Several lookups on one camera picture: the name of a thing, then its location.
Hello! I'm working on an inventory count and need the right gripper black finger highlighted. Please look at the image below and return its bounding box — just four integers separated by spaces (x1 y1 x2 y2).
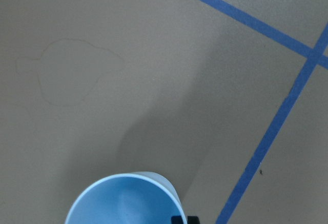
171 216 199 224

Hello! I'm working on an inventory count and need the brown table mat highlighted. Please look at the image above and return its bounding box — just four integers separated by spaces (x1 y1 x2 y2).
1 0 327 223

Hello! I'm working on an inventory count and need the light blue cup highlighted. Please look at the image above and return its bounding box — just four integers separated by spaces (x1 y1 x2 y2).
65 171 186 223

